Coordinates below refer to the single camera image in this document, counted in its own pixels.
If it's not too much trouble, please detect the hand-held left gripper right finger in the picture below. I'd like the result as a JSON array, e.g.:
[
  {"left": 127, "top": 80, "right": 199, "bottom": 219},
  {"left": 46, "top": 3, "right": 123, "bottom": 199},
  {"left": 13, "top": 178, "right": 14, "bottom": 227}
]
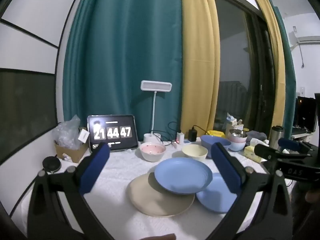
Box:
[{"left": 211, "top": 142, "right": 293, "bottom": 240}]

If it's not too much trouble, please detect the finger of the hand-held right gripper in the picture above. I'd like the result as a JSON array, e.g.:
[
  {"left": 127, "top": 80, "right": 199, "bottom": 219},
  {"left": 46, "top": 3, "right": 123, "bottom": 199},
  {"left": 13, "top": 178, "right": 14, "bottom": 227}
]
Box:
[
  {"left": 254, "top": 144, "right": 308, "bottom": 161},
  {"left": 277, "top": 137, "right": 312, "bottom": 155}
]

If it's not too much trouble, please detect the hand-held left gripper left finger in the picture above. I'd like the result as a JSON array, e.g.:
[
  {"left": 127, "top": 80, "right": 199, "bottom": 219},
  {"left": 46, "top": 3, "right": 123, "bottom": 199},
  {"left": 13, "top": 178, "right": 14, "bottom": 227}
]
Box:
[{"left": 27, "top": 142, "right": 112, "bottom": 240}]

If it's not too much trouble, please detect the large blue bowl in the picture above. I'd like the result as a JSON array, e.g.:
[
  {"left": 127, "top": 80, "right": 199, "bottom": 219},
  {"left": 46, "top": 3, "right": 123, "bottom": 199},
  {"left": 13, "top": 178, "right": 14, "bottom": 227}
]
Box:
[{"left": 200, "top": 135, "right": 232, "bottom": 159}]

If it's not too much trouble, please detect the cream bowl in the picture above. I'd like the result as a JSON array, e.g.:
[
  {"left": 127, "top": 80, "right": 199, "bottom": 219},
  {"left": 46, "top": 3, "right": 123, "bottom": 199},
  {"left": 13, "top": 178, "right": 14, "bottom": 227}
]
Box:
[{"left": 181, "top": 144, "right": 208, "bottom": 162}]

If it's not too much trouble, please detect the blue plate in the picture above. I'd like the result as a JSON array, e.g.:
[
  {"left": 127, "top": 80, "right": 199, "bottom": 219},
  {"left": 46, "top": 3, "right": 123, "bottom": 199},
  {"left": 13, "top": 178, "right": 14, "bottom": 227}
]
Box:
[
  {"left": 154, "top": 157, "right": 213, "bottom": 195},
  {"left": 195, "top": 172, "right": 238, "bottom": 214}
]

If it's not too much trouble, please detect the pink dotted bowl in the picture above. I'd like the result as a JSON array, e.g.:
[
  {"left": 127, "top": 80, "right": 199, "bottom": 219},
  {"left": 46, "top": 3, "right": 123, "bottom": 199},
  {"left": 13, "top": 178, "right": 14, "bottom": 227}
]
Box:
[{"left": 139, "top": 142, "right": 167, "bottom": 162}]

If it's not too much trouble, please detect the person's left hand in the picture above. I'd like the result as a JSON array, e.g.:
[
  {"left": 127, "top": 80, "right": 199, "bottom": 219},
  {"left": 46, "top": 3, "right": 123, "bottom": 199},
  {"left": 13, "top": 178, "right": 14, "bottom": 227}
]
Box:
[{"left": 142, "top": 233, "right": 177, "bottom": 240}]

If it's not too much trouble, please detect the yellow tissue box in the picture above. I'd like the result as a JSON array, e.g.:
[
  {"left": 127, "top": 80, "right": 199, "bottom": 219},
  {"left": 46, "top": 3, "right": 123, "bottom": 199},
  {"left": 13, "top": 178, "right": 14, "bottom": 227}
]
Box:
[{"left": 244, "top": 138, "right": 269, "bottom": 162}]

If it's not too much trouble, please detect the steel tumbler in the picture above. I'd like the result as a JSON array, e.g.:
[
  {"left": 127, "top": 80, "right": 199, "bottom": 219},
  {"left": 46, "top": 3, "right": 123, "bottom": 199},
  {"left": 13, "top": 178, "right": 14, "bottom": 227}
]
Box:
[{"left": 269, "top": 126, "right": 285, "bottom": 149}]

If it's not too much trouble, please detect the grey cloth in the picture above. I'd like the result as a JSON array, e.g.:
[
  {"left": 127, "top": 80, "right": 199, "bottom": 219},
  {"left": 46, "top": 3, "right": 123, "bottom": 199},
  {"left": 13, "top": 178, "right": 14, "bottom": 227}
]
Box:
[{"left": 246, "top": 130, "right": 268, "bottom": 140}]

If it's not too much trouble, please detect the light blue bowl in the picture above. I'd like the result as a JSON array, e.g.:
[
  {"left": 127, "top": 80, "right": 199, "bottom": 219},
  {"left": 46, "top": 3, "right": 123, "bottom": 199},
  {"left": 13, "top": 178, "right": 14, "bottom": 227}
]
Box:
[{"left": 229, "top": 140, "right": 248, "bottom": 152}]

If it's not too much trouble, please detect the cardboard box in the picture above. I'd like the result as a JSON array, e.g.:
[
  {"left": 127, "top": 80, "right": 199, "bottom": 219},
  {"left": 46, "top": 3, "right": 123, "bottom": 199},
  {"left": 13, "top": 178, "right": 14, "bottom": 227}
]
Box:
[{"left": 54, "top": 140, "right": 89, "bottom": 163}]

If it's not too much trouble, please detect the white textured tablecloth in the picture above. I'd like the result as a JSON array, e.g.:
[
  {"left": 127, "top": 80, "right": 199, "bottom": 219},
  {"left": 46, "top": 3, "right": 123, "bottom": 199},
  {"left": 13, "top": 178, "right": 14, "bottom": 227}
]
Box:
[{"left": 15, "top": 140, "right": 290, "bottom": 240}]

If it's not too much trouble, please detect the steel-lined pink bowl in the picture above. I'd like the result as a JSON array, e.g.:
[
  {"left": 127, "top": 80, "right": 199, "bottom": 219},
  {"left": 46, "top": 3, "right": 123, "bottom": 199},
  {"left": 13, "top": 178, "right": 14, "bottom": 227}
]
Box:
[{"left": 228, "top": 128, "right": 248, "bottom": 143}]

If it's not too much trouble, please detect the dark monitor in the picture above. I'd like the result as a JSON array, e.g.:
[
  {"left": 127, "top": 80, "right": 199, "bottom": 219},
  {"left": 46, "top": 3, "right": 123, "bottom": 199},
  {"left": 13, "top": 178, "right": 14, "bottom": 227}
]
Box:
[{"left": 296, "top": 96, "right": 319, "bottom": 133}]

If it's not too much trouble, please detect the small white box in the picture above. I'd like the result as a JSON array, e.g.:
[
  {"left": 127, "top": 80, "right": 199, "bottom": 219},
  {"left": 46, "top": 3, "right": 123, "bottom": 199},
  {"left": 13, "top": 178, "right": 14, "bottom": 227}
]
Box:
[{"left": 78, "top": 127, "right": 90, "bottom": 143}]

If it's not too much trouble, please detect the tablet showing clock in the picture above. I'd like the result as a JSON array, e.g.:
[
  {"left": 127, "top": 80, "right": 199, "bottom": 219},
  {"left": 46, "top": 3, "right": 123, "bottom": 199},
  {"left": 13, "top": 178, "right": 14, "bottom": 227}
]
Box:
[{"left": 87, "top": 115, "right": 139, "bottom": 152}]

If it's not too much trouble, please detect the white slotted basket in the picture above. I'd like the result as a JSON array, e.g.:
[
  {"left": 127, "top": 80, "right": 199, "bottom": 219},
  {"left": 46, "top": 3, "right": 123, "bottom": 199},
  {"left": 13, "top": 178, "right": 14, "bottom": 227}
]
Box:
[{"left": 226, "top": 119, "right": 244, "bottom": 133}]

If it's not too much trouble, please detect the white power strip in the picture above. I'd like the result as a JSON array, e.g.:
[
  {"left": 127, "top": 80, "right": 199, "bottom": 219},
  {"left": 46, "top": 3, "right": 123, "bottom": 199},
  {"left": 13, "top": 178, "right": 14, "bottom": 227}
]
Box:
[{"left": 165, "top": 139, "right": 200, "bottom": 148}]

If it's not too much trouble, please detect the black round object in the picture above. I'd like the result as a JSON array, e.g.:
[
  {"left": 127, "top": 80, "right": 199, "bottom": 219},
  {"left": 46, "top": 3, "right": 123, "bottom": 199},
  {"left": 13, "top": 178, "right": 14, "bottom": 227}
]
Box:
[{"left": 42, "top": 156, "right": 62, "bottom": 173}]

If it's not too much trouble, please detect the clear plastic bag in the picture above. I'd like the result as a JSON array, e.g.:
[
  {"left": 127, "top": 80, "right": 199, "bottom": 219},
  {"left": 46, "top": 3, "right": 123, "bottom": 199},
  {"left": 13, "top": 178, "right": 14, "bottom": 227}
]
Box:
[{"left": 52, "top": 115, "right": 83, "bottom": 148}]

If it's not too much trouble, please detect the teal curtain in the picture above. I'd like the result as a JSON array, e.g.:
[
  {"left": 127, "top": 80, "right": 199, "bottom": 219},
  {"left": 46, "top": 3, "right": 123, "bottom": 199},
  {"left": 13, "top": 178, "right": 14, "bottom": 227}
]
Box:
[
  {"left": 62, "top": 0, "right": 183, "bottom": 143},
  {"left": 271, "top": 5, "right": 297, "bottom": 135}
]

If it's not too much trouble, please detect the beige plate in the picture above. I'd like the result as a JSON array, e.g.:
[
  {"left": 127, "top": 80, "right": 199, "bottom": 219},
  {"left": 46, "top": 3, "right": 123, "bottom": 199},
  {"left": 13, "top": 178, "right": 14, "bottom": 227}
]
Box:
[{"left": 129, "top": 172, "right": 195, "bottom": 217}]

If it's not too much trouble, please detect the yellow curtain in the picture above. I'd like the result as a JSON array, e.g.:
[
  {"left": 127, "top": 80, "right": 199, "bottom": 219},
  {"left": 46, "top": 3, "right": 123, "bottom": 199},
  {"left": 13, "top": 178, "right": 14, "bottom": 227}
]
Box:
[
  {"left": 180, "top": 0, "right": 220, "bottom": 133},
  {"left": 255, "top": 0, "right": 287, "bottom": 128}
]

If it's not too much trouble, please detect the dark glass window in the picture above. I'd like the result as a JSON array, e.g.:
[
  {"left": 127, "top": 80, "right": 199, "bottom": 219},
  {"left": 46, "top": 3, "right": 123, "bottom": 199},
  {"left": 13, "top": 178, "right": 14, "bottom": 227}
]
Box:
[{"left": 212, "top": 0, "right": 275, "bottom": 130}]

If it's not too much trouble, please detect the white desk lamp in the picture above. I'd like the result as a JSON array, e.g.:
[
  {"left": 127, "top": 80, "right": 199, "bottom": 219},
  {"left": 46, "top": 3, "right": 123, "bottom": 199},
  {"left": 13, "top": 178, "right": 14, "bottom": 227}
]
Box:
[{"left": 140, "top": 80, "right": 173, "bottom": 143}]

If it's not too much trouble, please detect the white air conditioner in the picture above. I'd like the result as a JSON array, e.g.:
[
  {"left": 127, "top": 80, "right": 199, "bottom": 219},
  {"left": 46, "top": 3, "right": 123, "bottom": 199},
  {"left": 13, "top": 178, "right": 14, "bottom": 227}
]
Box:
[{"left": 289, "top": 31, "right": 320, "bottom": 44}]

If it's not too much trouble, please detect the black charger cable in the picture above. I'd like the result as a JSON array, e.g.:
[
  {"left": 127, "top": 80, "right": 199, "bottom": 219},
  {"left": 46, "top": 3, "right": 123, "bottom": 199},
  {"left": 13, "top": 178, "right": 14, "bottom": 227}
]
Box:
[
  {"left": 192, "top": 125, "right": 213, "bottom": 135},
  {"left": 167, "top": 121, "right": 182, "bottom": 143}
]

